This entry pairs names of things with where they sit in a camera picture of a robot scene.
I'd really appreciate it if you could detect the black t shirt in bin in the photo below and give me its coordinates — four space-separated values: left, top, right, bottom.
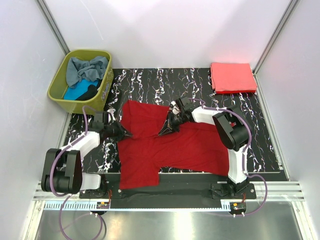
76 84 98 101

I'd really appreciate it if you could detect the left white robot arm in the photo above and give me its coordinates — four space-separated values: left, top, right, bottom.
41 111 133 198

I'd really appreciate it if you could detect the olive green plastic bin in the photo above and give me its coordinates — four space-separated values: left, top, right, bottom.
47 49 114 114

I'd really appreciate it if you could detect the slotted white cable duct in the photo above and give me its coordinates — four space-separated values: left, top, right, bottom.
44 200 110 211

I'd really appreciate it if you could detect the red t shirt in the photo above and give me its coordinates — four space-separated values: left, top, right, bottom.
117 100 229 190

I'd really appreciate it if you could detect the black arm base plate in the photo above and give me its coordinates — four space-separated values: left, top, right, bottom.
79 173 257 211

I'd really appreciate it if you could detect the grey t shirt in bin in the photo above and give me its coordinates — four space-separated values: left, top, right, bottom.
66 56 109 89

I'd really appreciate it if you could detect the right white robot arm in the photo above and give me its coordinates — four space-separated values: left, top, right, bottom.
158 96 252 199

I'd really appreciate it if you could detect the blue t shirt in bin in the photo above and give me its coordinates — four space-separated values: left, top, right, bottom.
63 79 94 101

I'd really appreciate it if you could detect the folded coral t shirt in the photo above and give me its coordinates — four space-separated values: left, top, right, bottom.
210 62 257 91

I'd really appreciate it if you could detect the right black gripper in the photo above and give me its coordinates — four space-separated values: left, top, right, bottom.
158 111 186 137

